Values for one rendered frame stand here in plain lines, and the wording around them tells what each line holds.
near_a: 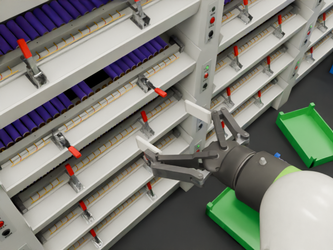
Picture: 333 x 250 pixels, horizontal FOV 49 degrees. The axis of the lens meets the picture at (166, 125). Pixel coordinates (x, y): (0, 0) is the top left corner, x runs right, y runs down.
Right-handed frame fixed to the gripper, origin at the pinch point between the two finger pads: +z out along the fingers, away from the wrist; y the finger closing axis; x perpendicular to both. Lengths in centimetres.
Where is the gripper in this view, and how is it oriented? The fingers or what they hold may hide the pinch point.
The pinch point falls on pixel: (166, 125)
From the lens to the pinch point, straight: 74.1
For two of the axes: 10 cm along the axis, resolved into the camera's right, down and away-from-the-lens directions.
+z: -6.9, -4.0, 6.1
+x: -1.5, -7.4, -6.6
